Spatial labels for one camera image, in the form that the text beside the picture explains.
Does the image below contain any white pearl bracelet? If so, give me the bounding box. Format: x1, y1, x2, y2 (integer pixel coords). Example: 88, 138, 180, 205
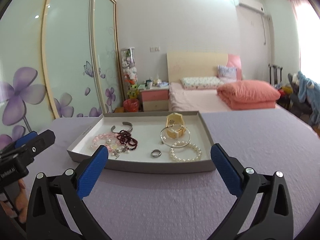
169, 141, 202, 163

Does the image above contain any purple pillow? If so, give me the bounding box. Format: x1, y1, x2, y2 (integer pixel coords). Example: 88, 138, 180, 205
217, 65, 238, 81

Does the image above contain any red trash bin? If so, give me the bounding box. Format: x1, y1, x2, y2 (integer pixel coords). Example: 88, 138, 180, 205
123, 99, 140, 113

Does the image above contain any floral pillow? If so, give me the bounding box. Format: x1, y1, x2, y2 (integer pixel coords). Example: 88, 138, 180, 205
181, 76, 224, 90

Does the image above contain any silver pearl earrings cluster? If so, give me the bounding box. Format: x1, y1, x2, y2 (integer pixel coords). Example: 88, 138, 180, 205
111, 146, 130, 159

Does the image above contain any white air conditioner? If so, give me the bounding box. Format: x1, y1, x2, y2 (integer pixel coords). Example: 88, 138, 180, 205
237, 0, 265, 14

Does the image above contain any grey cardboard tray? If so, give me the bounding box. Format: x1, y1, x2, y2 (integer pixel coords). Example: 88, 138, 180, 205
66, 112, 217, 174

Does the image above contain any flower print wardrobe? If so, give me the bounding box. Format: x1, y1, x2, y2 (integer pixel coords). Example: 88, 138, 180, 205
0, 0, 125, 150

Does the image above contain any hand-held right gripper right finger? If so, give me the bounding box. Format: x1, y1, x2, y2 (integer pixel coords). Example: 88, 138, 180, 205
210, 143, 294, 240

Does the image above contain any beige and pink headboard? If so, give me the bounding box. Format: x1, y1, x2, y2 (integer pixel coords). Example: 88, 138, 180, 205
167, 50, 242, 83

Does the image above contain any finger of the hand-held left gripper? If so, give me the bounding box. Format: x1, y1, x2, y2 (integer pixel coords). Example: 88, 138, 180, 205
14, 131, 38, 148
19, 129, 56, 164

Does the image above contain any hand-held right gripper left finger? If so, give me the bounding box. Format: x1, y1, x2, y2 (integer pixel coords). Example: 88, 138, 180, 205
26, 144, 112, 240

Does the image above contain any dark red bead necklace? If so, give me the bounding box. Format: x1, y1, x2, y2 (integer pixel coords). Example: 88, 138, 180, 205
115, 129, 138, 151

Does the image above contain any pink bed sheet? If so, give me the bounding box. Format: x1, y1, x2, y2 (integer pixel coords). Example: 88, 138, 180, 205
169, 82, 277, 113

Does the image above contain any dark wooden chair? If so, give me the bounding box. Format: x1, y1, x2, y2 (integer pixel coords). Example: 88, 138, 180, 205
268, 64, 283, 85

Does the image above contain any blue plush blanket chair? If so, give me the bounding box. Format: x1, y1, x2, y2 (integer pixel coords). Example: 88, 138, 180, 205
287, 71, 320, 125

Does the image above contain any silver cuff bracelet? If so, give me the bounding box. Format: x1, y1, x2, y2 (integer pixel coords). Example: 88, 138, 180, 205
111, 122, 133, 133

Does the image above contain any yellow green plush toy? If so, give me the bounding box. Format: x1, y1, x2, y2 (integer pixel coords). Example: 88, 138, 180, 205
127, 84, 139, 99

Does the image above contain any pink and beige nightstand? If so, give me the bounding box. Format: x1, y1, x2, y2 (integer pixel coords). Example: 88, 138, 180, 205
139, 82, 170, 112

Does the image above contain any pink curtain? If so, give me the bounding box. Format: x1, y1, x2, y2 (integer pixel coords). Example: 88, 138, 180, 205
290, 0, 320, 80

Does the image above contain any silver bangle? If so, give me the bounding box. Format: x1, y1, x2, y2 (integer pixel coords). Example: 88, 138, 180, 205
160, 126, 192, 148

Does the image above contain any person's left hand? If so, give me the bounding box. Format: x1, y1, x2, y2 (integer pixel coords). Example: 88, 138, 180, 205
0, 179, 28, 224

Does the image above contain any pink bead bracelet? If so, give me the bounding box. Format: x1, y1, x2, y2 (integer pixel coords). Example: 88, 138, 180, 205
90, 133, 118, 153

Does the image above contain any plush toy display tube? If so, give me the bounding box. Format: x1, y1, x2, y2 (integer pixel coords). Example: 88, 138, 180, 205
120, 47, 138, 100

